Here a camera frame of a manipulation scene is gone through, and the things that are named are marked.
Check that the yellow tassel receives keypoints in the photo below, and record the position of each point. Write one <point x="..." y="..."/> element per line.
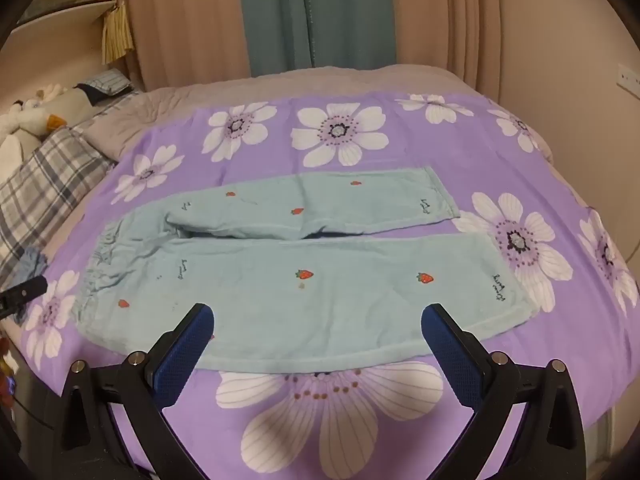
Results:
<point x="117" y="35"/>

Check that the cream headboard shelf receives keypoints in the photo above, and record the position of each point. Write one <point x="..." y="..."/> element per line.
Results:
<point x="55" y="30"/>

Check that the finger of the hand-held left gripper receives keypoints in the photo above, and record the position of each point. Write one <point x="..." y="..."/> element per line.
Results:
<point x="25" y="292"/>

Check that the teal curtain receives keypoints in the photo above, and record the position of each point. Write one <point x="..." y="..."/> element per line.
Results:
<point x="320" y="15"/>

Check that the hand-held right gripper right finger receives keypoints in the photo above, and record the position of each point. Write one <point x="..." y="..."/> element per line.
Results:
<point x="452" y="355"/>

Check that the blue striped pillow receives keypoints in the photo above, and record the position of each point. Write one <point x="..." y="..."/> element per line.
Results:
<point x="110" y="81"/>

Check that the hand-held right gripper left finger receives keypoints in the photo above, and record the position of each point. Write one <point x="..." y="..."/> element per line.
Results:
<point x="182" y="355"/>

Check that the grey plaid pillow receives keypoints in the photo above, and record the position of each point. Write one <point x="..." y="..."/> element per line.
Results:
<point x="45" y="180"/>

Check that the small white plush toy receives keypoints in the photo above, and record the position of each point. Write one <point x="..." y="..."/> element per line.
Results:
<point x="42" y="95"/>

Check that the white plush goose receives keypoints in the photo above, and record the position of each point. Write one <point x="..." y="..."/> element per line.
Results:
<point x="30" y="127"/>

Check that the pink curtain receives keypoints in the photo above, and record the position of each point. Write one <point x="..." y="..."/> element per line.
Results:
<point x="440" y="15"/>
<point x="185" y="20"/>

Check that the light blue strawberry print pants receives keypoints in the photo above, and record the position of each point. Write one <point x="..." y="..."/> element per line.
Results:
<point x="300" y="310"/>

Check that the purple floral blanket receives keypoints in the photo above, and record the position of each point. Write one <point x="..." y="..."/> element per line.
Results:
<point x="425" y="140"/>

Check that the white wall socket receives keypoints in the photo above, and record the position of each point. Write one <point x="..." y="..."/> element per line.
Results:
<point x="630" y="77"/>

